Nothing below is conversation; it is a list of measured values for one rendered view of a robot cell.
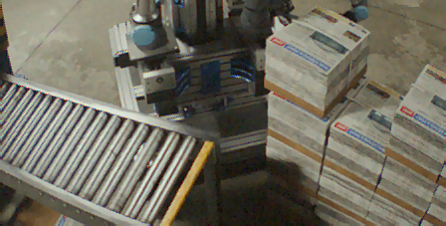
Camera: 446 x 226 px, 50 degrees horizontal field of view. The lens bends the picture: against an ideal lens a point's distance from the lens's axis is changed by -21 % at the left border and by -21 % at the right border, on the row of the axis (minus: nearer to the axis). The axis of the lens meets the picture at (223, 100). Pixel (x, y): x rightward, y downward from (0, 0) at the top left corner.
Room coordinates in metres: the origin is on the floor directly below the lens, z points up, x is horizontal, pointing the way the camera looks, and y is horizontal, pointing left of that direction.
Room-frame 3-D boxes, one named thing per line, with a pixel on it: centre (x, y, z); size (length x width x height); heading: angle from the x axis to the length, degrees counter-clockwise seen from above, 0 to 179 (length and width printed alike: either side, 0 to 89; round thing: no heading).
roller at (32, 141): (1.54, 0.80, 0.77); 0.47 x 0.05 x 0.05; 158
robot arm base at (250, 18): (2.21, -0.17, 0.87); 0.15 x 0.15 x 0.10
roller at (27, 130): (1.56, 0.86, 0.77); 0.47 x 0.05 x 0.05; 158
